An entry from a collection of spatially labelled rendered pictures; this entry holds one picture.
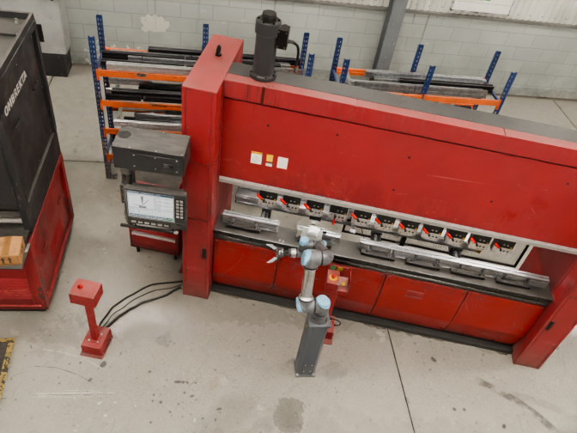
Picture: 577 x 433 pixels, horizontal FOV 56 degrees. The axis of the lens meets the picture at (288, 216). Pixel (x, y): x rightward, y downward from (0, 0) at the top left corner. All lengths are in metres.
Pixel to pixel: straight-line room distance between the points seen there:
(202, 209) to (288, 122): 1.05
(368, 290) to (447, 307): 0.74
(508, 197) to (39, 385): 4.03
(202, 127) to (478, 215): 2.26
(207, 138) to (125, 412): 2.30
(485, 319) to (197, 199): 2.82
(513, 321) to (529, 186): 1.49
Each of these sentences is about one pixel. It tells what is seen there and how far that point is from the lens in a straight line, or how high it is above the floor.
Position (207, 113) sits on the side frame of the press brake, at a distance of 3.91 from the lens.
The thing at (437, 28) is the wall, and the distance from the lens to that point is 8.87.
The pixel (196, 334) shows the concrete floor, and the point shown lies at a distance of 5.13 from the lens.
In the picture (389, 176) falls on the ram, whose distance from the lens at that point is 4.26.
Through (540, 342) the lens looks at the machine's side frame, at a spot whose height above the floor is 0.41.
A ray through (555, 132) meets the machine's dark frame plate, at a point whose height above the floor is 2.30.
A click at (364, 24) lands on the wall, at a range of 8.52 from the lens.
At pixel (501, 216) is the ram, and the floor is 1.58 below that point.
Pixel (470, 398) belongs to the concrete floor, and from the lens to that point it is 5.37.
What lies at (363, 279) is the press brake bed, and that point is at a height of 0.64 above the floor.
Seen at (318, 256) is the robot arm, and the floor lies 1.39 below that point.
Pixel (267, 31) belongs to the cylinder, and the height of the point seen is 2.68.
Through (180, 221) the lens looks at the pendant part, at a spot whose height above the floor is 1.34.
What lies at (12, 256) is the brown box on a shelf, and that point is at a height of 1.09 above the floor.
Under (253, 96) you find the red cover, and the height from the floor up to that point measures 2.21.
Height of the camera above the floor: 4.27
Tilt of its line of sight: 43 degrees down
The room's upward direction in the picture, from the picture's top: 10 degrees clockwise
